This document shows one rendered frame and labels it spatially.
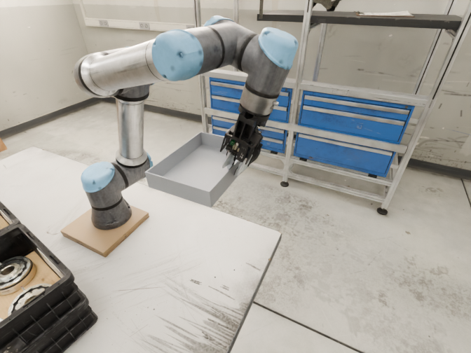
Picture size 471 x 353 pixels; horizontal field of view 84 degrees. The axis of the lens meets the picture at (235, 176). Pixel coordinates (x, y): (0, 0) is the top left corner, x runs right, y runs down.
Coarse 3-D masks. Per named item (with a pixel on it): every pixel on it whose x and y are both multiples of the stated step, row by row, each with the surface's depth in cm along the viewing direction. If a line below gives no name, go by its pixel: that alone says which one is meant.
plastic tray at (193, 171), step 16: (192, 144) 86; (208, 144) 90; (176, 160) 80; (192, 160) 82; (208, 160) 82; (224, 160) 82; (160, 176) 67; (176, 176) 75; (192, 176) 75; (208, 176) 75; (224, 176) 67; (176, 192) 68; (192, 192) 65; (208, 192) 62
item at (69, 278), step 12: (12, 228) 75; (24, 228) 75; (36, 240) 72; (48, 252) 68; (60, 264) 66; (72, 276) 64; (48, 288) 60; (60, 288) 61; (36, 300) 58; (48, 300) 60; (24, 312) 56; (0, 324) 54; (12, 324) 55; (0, 336) 54
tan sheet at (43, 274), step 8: (32, 256) 79; (40, 264) 77; (40, 272) 75; (48, 272) 75; (32, 280) 73; (40, 280) 73; (48, 280) 73; (56, 280) 73; (0, 296) 69; (8, 296) 69; (16, 296) 69; (0, 304) 67; (8, 304) 67; (0, 312) 66
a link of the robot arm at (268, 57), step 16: (272, 32) 46; (256, 48) 49; (272, 48) 46; (288, 48) 46; (256, 64) 49; (272, 64) 48; (288, 64) 49; (256, 80) 51; (272, 80) 50; (272, 96) 53
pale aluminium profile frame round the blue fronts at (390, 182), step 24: (312, 0) 159; (456, 0) 178; (432, 48) 197; (456, 48) 142; (432, 96) 158; (288, 144) 219; (360, 144) 190; (384, 144) 183; (408, 144) 180; (264, 168) 243; (288, 168) 231; (336, 168) 212; (360, 192) 214; (384, 192) 217
